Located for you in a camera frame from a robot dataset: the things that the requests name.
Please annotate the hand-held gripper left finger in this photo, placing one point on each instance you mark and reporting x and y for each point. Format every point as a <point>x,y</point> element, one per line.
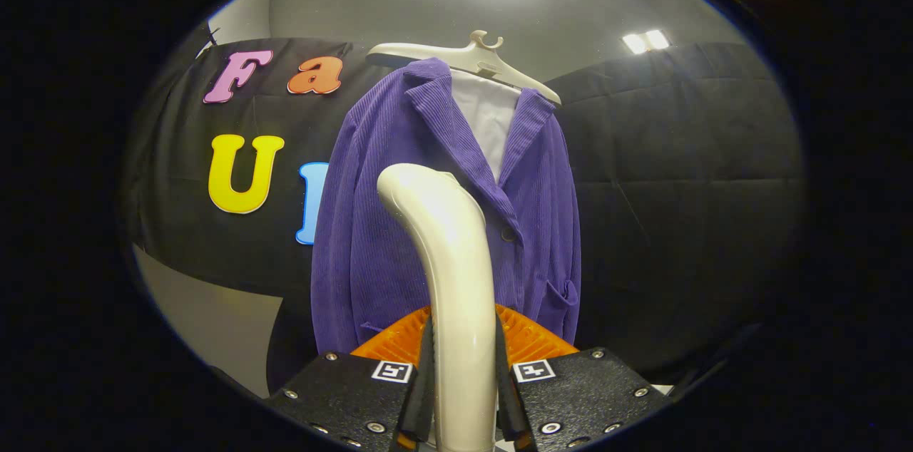
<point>424,395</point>

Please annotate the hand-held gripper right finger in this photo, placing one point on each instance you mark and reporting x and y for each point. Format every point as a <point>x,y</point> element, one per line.
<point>505,402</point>

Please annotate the white garment steamer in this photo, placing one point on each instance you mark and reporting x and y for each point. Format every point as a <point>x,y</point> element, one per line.
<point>456,259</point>

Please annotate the white clothes hanger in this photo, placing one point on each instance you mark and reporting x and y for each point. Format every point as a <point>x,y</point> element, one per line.
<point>478,60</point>

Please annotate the grey drawer cabinet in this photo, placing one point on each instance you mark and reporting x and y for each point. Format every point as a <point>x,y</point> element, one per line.
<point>207,324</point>

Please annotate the black backdrop cloth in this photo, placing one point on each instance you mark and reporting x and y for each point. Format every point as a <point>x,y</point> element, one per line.
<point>677,188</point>

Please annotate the white mannequin torso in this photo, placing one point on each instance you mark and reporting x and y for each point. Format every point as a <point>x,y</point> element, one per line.
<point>488,117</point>

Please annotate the small ceiling light panel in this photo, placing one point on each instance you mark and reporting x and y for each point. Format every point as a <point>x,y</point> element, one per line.
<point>645,40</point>

